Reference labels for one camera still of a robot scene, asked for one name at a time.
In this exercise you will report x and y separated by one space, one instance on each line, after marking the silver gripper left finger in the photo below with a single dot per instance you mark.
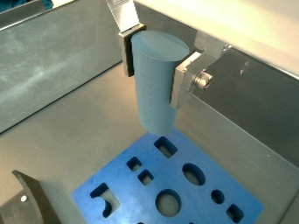
123 10

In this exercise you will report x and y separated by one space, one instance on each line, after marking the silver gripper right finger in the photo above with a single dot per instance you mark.
190 74

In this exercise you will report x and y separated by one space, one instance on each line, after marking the blue-grey oval peg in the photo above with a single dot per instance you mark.
158 52

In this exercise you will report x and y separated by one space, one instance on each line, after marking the blue shape-sorting board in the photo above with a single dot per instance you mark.
164 182

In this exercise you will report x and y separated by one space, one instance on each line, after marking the black curved bracket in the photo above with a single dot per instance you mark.
28 207

